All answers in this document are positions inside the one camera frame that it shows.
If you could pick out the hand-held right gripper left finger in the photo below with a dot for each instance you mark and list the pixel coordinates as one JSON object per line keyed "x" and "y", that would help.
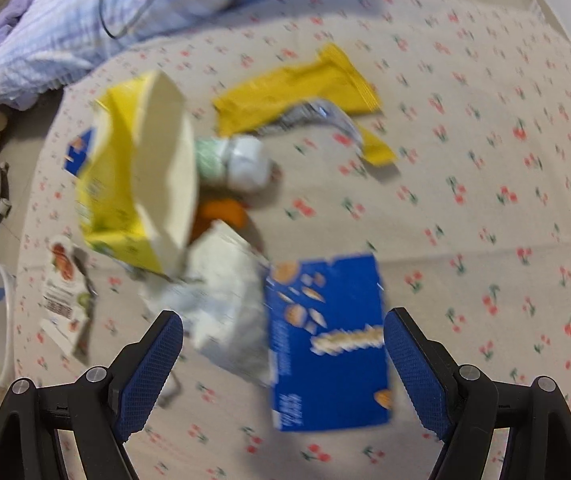
{"x": 150, "y": 372}

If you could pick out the floral bed sheet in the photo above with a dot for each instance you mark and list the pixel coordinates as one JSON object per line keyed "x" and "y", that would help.
{"x": 490, "y": 210}

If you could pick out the yellow snack wrapper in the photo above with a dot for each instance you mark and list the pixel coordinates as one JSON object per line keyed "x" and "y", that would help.
{"x": 285, "y": 95}

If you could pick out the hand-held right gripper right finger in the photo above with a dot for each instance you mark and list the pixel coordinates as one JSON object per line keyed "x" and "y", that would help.
{"x": 415, "y": 375}

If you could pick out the white printed food packet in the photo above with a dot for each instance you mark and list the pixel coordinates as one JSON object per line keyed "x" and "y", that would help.
{"x": 62, "y": 280}

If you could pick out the yellow carton box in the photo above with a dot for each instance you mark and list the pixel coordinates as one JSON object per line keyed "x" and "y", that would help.
{"x": 115, "y": 185}

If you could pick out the blue cracker box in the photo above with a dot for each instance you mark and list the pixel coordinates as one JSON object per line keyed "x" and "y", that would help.
{"x": 330, "y": 310}

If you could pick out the silver foil wrapper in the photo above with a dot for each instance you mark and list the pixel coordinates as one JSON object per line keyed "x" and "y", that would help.
{"x": 315, "y": 112}

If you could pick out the orange peel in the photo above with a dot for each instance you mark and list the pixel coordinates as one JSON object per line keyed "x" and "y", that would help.
{"x": 225, "y": 212}

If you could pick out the blue checked duvet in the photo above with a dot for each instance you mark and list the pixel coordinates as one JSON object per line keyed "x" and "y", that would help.
{"x": 65, "y": 20}

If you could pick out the white yogurt bottle green label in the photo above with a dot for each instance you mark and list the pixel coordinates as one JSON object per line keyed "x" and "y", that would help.
{"x": 245, "y": 162}

